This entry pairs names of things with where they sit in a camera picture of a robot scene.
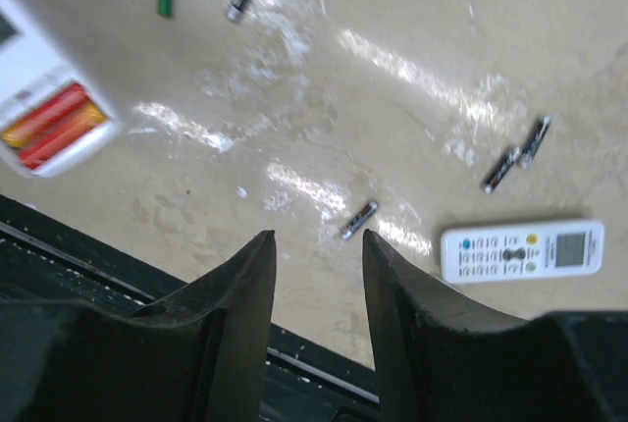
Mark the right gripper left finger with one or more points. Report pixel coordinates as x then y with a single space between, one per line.
197 354

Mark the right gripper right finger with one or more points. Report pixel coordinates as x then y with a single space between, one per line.
442 356

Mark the orange battery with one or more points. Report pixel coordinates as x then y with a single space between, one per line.
62 104
62 137

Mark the white red remote control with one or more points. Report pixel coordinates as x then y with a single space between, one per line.
35 65

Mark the white grey remote control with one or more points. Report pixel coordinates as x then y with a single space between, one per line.
524 251

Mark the right black purple battery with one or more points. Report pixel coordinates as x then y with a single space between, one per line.
358 220

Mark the left black grey battery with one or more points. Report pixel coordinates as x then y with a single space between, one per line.
505 162

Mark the black grey battery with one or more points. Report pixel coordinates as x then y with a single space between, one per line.
533 141
505 162

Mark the right black grey battery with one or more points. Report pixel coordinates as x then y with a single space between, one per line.
533 141

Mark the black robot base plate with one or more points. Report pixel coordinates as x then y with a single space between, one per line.
43 259

